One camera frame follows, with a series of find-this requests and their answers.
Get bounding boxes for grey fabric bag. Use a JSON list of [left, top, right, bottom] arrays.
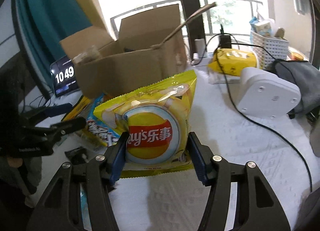
[[271, 59, 320, 120]]

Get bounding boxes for yellow and blue snack packet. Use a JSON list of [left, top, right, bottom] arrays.
[[61, 92, 119, 148]]

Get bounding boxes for tablet showing clock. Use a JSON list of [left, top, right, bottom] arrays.
[[50, 55, 80, 98]]

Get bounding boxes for small black snack packet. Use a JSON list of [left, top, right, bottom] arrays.
[[64, 147, 88, 165]]

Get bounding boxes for thin black tablet cables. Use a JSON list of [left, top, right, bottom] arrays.
[[29, 88, 55, 109]]

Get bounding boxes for person's left forearm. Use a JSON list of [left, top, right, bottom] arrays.
[[0, 156, 42, 196]]

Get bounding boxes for brown cardboard box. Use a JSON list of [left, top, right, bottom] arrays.
[[59, 0, 218, 98]]

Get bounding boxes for person's left hand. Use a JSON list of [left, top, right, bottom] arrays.
[[7, 157, 22, 169]]

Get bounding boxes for white power strip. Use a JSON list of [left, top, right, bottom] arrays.
[[191, 55, 215, 66]]

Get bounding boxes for white plastic device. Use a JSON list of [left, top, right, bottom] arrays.
[[236, 67, 301, 118]]

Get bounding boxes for wide teal curtain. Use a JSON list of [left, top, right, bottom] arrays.
[[15, 0, 93, 76]]

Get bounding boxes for white plug adapter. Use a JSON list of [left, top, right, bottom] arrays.
[[195, 38, 206, 58]]

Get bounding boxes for jar with yellow lid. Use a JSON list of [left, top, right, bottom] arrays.
[[287, 52, 304, 61]]

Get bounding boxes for black charger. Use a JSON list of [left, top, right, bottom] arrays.
[[218, 25, 232, 49]]

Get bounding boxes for long black cable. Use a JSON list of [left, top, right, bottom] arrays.
[[215, 33, 313, 193]]

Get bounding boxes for white woven basket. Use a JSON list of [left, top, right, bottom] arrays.
[[250, 30, 290, 70]]

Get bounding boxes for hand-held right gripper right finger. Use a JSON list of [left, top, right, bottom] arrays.
[[187, 131, 292, 231]]

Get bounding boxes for yellow plastic packet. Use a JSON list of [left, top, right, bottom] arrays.
[[209, 48, 259, 75]]

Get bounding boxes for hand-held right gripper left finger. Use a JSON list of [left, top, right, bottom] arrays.
[[26, 131, 129, 231]]

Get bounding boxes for blue and white carton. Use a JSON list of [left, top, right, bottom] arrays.
[[249, 17, 274, 38]]

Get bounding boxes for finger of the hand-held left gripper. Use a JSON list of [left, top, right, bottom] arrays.
[[34, 117, 87, 144], [24, 103, 73, 124]]

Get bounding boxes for yellow potato chips bag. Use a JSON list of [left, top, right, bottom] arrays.
[[93, 69, 198, 179]]

